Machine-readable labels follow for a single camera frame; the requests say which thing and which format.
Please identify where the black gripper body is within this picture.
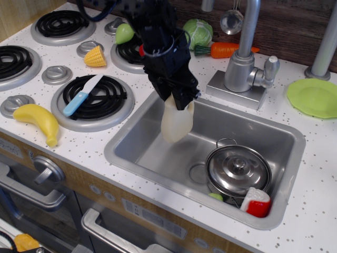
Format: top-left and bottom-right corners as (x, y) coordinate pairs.
(142, 30), (201, 99)

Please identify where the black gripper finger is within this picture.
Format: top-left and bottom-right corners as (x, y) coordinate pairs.
(172, 86), (196, 110)
(150, 75), (173, 101)

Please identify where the cream detergent bottle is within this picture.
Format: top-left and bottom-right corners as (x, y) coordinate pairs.
(161, 94), (194, 143)

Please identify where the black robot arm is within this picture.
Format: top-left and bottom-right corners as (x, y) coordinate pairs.
(76, 1), (200, 110)

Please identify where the silver toy sink basin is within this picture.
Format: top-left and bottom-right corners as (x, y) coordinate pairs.
(104, 93), (306, 230)

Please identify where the red ketchup bottle toy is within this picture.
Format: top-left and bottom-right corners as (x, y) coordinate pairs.
(138, 44), (145, 57)

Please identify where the green toy cabbage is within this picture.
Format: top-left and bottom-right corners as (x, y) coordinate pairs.
(183, 18), (213, 51)

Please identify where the back right stove burner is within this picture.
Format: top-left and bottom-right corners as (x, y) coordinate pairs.
(110, 35), (145, 74)

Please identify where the stove burner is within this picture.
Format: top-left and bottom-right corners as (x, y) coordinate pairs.
(1, 45), (42, 92)
(51, 75), (135, 132)
(31, 10), (96, 46)
(110, 35), (145, 74)

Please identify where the orange toy carrot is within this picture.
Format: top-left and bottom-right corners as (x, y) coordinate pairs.
(194, 42), (260, 59)

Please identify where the front right stove burner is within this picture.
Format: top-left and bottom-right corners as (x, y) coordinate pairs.
(51, 75), (135, 132)

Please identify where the green toy pear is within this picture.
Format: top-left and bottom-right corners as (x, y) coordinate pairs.
(115, 23), (135, 45)

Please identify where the silver toy faucet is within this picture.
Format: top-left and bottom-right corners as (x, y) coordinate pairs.
(206, 0), (280, 110)

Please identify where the grey hanging cylinder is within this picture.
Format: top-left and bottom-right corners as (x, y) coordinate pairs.
(201, 0), (214, 12)

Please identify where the silver stove knob back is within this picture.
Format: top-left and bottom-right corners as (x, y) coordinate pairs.
(104, 17), (124, 36)

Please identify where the silver stove knob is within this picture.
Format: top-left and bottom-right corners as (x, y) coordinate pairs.
(104, 17), (124, 36)
(1, 95), (35, 119)
(76, 41), (104, 58)
(42, 65), (73, 85)

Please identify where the yellow toy corn piece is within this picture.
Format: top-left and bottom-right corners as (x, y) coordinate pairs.
(84, 46), (107, 67)

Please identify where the hanging steel ladle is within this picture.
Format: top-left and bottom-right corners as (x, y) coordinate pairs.
(220, 1), (244, 35)

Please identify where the steel pot with lid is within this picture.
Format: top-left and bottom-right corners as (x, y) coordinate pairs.
(205, 138), (272, 207)

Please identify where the silver stove knob upper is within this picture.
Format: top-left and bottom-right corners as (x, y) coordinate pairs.
(76, 41), (104, 58)

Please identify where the small green toy piece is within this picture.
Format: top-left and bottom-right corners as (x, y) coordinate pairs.
(209, 193), (224, 202)

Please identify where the silver stove knob middle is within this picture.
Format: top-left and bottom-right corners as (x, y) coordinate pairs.
(42, 65), (73, 85)

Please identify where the back left stove burner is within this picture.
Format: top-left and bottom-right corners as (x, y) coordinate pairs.
(31, 10), (96, 46)

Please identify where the red white cheese wedge toy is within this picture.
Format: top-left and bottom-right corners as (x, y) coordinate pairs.
(240, 187), (271, 218)

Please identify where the yellow toy banana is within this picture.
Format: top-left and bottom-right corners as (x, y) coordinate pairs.
(13, 104), (59, 147)

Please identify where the green plastic plate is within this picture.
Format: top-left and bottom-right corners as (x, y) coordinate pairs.
(286, 79), (336, 119)

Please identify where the silver oven dial knob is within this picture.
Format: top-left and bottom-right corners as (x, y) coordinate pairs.
(33, 155), (65, 185)

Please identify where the front left stove burner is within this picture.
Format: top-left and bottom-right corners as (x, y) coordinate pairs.
(1, 45), (42, 92)

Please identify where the silver stove knob front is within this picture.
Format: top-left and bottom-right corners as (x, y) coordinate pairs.
(1, 95), (35, 119)

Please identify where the yellow object bottom left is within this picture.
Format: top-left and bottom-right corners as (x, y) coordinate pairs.
(14, 233), (40, 252)

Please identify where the blue handled toy knife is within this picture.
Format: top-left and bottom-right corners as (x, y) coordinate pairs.
(63, 74), (104, 116)

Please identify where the grey metal post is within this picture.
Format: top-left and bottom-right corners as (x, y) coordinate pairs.
(304, 20), (336, 81)

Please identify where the silver dishwasher door handle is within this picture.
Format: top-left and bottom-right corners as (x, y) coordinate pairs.
(81, 208), (171, 253)

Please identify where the silver oven door handle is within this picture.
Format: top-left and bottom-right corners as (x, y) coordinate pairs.
(1, 162), (66, 211)

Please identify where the black cable bottom left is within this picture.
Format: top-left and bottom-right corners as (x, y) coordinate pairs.
(0, 229), (16, 253)

